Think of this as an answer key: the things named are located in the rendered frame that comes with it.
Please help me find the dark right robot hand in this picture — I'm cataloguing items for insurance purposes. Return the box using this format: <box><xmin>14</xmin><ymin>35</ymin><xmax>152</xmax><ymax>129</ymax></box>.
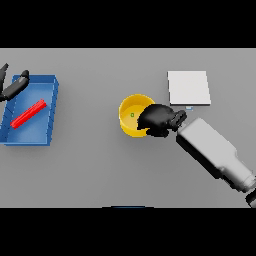
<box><xmin>136</xmin><ymin>103</ymin><xmax>188</xmax><ymax>138</ymax></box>

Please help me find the dark left robot hand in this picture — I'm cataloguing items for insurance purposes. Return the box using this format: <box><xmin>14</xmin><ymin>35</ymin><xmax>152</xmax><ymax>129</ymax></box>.
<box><xmin>0</xmin><ymin>62</ymin><xmax>31</xmax><ymax>103</ymax></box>

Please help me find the yellow bowl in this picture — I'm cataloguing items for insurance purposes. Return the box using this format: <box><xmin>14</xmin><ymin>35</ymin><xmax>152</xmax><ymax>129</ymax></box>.
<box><xmin>118</xmin><ymin>93</ymin><xmax>156</xmax><ymax>138</ymax></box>

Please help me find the red beaker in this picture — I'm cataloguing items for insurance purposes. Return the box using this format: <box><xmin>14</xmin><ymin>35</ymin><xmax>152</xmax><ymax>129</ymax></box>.
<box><xmin>9</xmin><ymin>98</ymin><xmax>48</xmax><ymax>130</ymax></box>

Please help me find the pale square measuring scale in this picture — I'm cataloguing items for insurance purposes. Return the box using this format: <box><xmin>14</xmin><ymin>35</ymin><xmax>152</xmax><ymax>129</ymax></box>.
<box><xmin>167</xmin><ymin>70</ymin><xmax>212</xmax><ymax>112</ymax></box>

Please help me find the blue tray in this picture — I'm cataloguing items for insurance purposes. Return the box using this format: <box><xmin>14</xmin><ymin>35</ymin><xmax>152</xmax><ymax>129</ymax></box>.
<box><xmin>0</xmin><ymin>74</ymin><xmax>60</xmax><ymax>147</ymax></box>

